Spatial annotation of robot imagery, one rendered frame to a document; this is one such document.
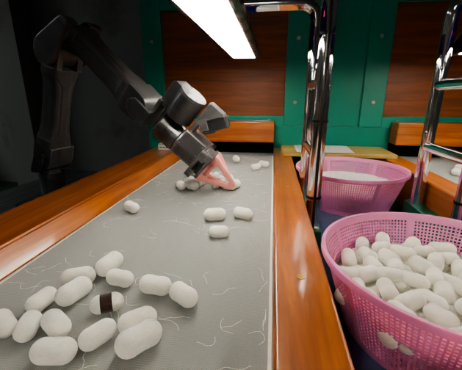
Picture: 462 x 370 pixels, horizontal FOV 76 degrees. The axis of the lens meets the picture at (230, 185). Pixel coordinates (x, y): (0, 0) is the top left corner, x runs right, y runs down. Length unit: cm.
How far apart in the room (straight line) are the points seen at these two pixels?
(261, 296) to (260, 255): 8
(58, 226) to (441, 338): 47
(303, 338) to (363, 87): 93
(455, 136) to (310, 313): 94
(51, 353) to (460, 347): 31
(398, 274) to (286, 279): 15
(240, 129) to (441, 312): 80
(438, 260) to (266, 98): 78
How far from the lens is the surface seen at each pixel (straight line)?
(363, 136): 111
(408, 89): 116
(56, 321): 31
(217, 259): 39
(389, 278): 40
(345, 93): 110
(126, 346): 27
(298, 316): 27
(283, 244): 38
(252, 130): 101
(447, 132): 114
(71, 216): 54
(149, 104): 64
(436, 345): 32
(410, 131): 109
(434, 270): 43
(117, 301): 32
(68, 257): 45
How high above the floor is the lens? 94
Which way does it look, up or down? 17 degrees down
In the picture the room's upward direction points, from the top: straight up
